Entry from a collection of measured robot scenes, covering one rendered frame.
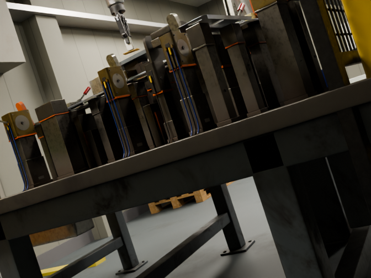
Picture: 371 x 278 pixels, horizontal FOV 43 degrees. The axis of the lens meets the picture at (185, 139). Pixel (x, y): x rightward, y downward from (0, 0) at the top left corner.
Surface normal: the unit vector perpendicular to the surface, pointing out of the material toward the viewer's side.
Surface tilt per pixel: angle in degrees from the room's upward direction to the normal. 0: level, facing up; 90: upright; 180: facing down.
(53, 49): 90
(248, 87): 90
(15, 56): 90
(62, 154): 90
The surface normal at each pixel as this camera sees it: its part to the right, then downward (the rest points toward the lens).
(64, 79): 0.84, -0.28
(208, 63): -0.57, 0.19
